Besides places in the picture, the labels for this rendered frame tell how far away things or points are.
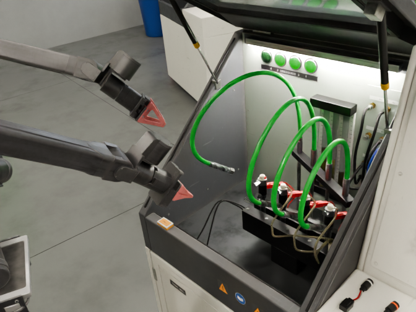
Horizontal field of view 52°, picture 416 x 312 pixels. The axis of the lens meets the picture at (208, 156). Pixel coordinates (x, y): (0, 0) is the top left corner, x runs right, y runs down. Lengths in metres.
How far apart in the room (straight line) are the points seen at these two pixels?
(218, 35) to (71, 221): 2.10
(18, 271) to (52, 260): 1.64
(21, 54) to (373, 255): 1.10
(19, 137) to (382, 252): 0.89
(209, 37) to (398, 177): 3.12
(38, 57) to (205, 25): 2.81
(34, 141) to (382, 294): 0.89
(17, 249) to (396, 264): 1.04
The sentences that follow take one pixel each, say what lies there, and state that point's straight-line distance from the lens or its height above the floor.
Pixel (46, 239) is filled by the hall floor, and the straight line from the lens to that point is 3.12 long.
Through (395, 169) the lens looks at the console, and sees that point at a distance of 1.12.
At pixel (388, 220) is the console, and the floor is 1.14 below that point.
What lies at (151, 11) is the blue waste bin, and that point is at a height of 0.43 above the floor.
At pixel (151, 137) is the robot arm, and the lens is 0.96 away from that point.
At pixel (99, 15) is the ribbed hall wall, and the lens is 8.01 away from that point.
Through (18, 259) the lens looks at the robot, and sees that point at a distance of 1.35.
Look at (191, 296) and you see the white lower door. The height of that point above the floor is 0.71.
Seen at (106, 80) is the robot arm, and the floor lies 1.46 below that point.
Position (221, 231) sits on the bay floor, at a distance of 1.57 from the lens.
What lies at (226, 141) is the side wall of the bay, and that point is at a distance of 1.65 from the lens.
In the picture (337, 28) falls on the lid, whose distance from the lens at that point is 1.19.
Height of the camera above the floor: 1.86
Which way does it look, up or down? 31 degrees down
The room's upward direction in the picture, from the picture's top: 6 degrees counter-clockwise
